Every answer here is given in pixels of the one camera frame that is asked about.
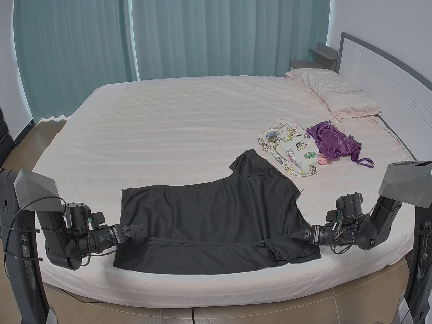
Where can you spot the black T-shirt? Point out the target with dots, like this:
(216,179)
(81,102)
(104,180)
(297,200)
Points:
(209,214)

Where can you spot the black low cabinet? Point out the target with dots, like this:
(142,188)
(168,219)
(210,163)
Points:
(6,137)

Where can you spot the grey bedside table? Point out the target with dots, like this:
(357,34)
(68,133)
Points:
(320,59)

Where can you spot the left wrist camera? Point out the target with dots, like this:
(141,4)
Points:
(98,218)

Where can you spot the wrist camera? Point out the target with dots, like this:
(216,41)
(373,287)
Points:
(98,218)
(331,216)

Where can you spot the blue-green curtain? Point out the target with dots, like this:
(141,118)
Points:
(74,46)
(229,25)

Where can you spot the purple satin garment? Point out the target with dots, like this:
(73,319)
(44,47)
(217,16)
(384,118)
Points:
(332,142)

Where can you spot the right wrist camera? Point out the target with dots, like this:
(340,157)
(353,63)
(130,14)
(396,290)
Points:
(331,216)

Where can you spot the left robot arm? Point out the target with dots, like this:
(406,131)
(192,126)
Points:
(33,187)

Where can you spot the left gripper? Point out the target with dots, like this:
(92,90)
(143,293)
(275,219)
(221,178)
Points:
(111,236)

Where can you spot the white printed garment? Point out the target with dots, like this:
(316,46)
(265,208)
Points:
(293,150)

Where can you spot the bed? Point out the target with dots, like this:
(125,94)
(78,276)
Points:
(168,120)

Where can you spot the pink garment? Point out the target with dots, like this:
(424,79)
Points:
(323,160)

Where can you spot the pale pink pillow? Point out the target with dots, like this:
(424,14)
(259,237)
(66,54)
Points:
(337,93)

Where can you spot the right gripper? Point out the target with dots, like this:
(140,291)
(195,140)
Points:
(322,235)

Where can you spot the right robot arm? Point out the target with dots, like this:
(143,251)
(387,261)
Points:
(405,184)

